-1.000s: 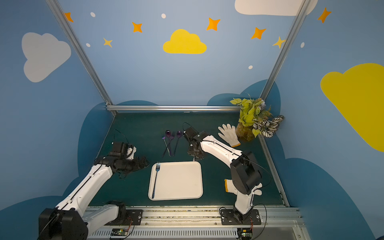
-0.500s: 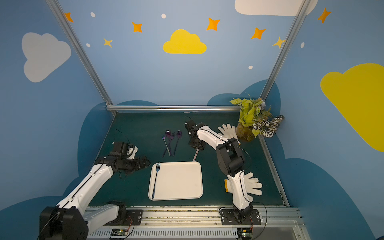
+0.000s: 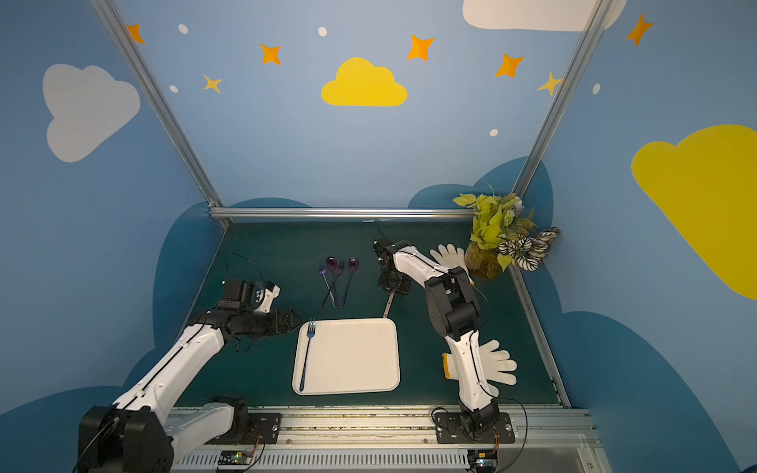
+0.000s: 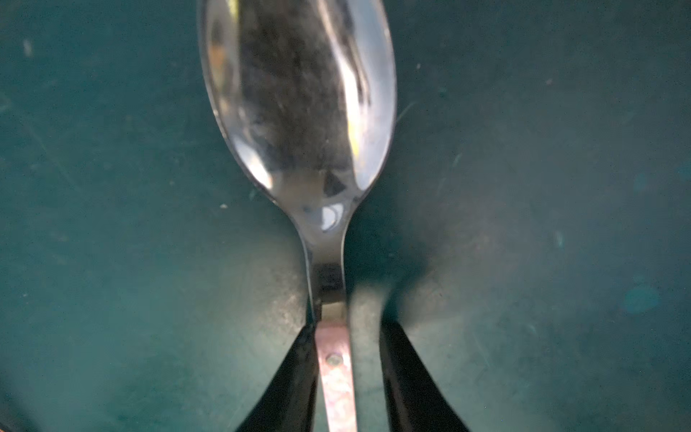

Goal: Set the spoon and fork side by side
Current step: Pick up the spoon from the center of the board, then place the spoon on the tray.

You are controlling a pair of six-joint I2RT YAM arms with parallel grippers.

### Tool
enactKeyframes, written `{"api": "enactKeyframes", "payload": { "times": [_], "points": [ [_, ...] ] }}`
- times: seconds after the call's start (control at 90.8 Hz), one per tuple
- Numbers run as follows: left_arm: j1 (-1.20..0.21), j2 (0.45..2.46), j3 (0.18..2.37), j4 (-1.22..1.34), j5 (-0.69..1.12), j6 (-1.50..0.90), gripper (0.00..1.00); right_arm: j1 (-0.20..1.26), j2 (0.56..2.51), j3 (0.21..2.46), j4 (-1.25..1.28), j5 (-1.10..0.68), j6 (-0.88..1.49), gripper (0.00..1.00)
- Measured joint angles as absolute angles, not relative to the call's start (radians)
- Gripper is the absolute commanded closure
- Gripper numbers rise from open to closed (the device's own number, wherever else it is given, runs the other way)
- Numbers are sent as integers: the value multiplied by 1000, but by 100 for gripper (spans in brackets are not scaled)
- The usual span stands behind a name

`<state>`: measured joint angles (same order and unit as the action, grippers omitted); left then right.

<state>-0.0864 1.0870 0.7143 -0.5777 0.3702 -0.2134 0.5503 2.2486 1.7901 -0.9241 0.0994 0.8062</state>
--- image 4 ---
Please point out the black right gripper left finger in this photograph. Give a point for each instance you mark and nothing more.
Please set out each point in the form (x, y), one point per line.
(288, 403)

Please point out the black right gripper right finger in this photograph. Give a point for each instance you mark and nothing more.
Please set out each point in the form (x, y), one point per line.
(413, 400)

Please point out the silver spoon pink handle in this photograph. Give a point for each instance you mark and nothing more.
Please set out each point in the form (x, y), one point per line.
(304, 93)

